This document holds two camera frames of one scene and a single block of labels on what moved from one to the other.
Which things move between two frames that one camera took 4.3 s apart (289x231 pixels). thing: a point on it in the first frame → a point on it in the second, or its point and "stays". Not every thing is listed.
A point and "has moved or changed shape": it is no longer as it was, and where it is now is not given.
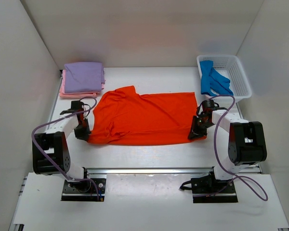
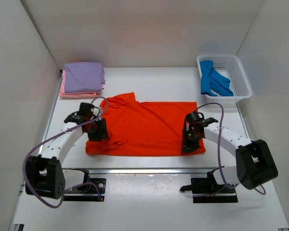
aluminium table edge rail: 159,170 stays
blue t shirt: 213,83 stays
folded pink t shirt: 76,95 stays
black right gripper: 196,127 → 189,141
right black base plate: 209,190 stays
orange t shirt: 124,117 has moved or changed shape
